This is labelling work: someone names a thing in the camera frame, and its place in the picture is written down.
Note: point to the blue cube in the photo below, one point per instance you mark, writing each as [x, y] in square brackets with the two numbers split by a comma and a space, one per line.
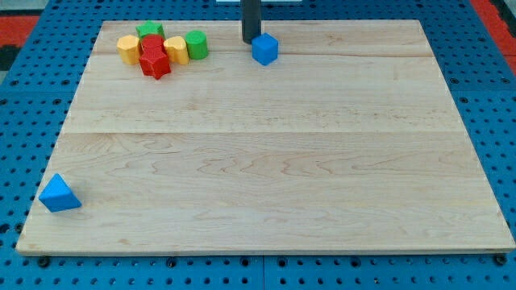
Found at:
[265, 49]

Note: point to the light wooden board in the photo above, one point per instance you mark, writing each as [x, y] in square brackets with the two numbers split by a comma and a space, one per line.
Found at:
[349, 143]

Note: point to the green cylinder block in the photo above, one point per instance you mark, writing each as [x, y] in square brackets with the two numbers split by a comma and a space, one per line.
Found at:
[196, 42]

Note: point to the yellow heart block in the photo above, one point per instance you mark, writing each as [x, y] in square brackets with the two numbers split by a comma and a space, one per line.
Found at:
[176, 50]

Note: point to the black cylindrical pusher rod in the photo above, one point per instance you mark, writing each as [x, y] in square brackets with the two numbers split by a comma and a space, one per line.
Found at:
[250, 19]

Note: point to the red star block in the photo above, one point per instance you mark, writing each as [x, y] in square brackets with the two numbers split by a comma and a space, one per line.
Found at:
[155, 63]

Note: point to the red cylinder block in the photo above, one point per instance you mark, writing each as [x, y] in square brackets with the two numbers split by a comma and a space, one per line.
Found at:
[152, 42]

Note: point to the green star block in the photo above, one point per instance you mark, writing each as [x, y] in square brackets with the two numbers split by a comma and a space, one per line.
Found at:
[150, 28]

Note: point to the yellow hexagon block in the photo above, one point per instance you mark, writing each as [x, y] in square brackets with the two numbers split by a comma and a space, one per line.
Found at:
[129, 49]

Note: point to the blue triangular prism block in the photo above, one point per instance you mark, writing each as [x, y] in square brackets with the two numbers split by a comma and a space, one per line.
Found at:
[58, 196]

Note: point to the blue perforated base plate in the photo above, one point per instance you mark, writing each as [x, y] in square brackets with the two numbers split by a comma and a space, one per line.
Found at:
[38, 89]

